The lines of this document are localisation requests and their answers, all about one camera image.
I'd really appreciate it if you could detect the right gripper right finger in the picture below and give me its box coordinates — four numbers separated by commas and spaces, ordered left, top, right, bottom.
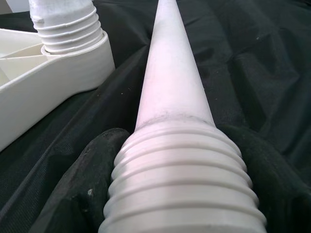
218, 125, 311, 233

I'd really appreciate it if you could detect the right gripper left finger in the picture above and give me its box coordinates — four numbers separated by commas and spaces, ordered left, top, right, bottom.
31, 128, 129, 233

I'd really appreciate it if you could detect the white plastic table top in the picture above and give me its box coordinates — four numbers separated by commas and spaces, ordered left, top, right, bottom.
0, 28, 116, 152

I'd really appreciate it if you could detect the white plastic table leg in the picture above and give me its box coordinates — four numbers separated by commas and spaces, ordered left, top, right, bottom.
28, 0, 103, 55
97, 0, 268, 233

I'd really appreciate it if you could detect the black cloth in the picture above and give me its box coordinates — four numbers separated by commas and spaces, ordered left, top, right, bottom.
0, 0, 311, 233

